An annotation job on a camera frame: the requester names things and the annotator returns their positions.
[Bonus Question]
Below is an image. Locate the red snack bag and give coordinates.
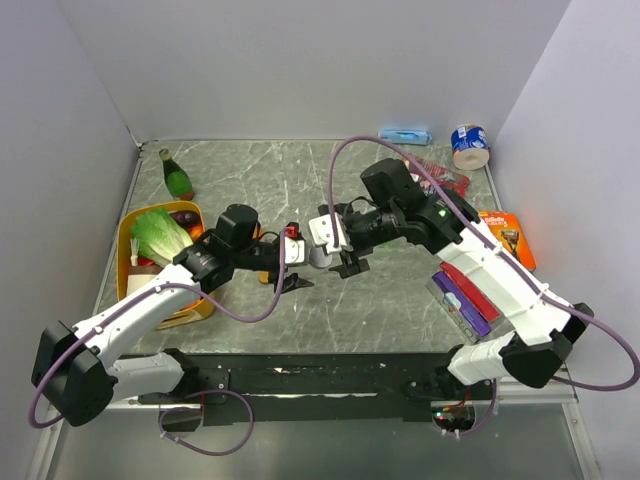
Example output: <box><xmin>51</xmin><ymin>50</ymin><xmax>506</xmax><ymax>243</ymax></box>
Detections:
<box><xmin>403</xmin><ymin>157</ymin><xmax>470</xmax><ymax>197</ymax></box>

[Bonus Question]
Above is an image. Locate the toilet paper roll blue wrap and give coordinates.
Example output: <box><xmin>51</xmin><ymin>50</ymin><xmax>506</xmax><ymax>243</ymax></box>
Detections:
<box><xmin>451</xmin><ymin>124</ymin><xmax>490</xmax><ymax>171</ymax></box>

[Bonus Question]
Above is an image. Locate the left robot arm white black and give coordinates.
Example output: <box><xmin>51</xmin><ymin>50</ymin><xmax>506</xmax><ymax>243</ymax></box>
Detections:
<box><xmin>32</xmin><ymin>204</ymin><xmax>308</xmax><ymax>426</ymax></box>

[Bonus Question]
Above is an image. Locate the red flat box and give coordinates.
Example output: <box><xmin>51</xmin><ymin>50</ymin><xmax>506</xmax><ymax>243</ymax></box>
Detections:
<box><xmin>440</xmin><ymin>262</ymin><xmax>501</xmax><ymax>323</ymax></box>

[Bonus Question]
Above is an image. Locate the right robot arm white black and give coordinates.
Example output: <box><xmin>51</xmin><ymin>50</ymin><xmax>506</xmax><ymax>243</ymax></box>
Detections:
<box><xmin>339</xmin><ymin>158</ymin><xmax>586</xmax><ymax>399</ymax></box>

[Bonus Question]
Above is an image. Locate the blue tissue pack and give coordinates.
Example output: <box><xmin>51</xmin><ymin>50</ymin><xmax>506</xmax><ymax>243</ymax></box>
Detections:
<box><xmin>378</xmin><ymin>129</ymin><xmax>433</xmax><ymax>146</ymax></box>

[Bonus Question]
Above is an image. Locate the purple chocolate bar box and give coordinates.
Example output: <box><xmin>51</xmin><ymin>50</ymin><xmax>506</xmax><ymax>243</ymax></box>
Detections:
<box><xmin>427</xmin><ymin>271</ymin><xmax>491</xmax><ymax>344</ymax></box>

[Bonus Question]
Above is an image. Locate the orange juice bottle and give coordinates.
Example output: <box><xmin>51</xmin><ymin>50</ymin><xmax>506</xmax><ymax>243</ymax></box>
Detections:
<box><xmin>253</xmin><ymin>225</ymin><xmax>264</xmax><ymax>239</ymax></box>

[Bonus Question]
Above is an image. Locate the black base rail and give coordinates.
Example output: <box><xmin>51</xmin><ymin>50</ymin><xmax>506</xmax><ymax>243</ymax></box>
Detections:
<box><xmin>136</xmin><ymin>349</ymin><xmax>493</xmax><ymax>426</ymax></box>

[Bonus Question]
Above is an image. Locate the orange razor package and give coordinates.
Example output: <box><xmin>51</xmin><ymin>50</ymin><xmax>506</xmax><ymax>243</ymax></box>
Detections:
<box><xmin>479</xmin><ymin>211</ymin><xmax>537</xmax><ymax>272</ymax></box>

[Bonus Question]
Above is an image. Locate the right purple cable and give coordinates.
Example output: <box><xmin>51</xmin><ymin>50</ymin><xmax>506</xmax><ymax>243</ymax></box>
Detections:
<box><xmin>328</xmin><ymin>135</ymin><xmax>640</xmax><ymax>391</ymax></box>

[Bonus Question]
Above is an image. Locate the yellow plastic basket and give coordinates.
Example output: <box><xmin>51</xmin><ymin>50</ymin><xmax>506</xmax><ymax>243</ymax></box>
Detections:
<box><xmin>116</xmin><ymin>200</ymin><xmax>215</xmax><ymax>330</ymax></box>

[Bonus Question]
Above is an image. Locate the purple eggplant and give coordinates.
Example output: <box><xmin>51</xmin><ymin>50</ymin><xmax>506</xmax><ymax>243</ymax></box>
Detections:
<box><xmin>170</xmin><ymin>210</ymin><xmax>200</xmax><ymax>227</ymax></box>

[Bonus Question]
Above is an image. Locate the dark green glass bottle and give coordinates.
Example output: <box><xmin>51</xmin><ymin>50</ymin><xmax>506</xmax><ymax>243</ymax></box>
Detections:
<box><xmin>158</xmin><ymin>149</ymin><xmax>195</xmax><ymax>201</ymax></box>

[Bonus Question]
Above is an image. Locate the green lettuce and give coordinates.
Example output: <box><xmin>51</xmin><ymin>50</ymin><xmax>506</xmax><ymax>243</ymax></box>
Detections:
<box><xmin>130</xmin><ymin>207</ymin><xmax>193</xmax><ymax>267</ymax></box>

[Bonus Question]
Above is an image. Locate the aluminium frame rail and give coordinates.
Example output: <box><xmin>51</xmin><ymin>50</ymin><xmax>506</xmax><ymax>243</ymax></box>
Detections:
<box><xmin>432</xmin><ymin>377</ymin><xmax>578</xmax><ymax>407</ymax></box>

